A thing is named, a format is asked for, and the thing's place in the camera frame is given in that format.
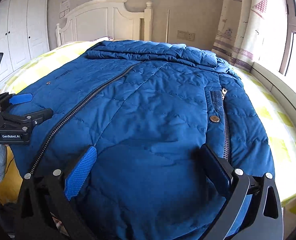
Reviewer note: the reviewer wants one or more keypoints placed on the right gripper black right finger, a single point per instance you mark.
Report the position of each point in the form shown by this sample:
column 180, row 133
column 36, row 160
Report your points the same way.
column 230, row 185

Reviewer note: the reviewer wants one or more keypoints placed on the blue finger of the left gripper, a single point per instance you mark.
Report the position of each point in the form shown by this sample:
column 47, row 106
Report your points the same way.
column 20, row 98

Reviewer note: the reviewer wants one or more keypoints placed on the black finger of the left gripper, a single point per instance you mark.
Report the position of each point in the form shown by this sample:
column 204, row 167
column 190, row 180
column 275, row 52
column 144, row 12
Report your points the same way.
column 34, row 118

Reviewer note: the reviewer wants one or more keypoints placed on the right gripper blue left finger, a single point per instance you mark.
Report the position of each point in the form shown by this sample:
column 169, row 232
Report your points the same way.
column 65, row 184

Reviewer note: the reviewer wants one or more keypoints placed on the blue quilted puffer jacket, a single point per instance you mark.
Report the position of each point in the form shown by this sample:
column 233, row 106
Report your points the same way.
column 147, row 108

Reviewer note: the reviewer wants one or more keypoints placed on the yellow white checkered bedsheet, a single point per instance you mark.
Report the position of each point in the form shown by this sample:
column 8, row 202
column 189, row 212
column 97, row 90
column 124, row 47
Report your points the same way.
column 279, row 128

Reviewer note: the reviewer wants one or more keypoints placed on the white wardrobe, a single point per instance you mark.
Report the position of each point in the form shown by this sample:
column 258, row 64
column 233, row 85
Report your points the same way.
column 23, row 34

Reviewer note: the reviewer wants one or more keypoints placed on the beige window sill ledge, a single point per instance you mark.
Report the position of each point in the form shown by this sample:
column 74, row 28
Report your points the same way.
column 275, row 83

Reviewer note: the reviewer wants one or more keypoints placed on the white wooden headboard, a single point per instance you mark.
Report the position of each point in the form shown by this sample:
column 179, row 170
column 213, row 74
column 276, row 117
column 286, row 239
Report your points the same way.
column 105, row 18

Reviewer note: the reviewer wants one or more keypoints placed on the patterned cream curtain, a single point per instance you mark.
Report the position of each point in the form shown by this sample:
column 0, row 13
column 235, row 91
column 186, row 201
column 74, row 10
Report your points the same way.
column 252, row 31

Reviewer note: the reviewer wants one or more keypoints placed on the thin metal lamp pole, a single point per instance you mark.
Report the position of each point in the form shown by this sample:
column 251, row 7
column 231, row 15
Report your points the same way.
column 167, row 26

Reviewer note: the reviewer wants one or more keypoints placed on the paper notice on wall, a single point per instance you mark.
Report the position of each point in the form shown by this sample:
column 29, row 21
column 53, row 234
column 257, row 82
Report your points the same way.
column 64, row 8

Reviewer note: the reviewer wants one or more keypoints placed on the wall power socket plate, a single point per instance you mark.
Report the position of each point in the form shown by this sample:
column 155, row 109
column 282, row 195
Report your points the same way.
column 185, row 35

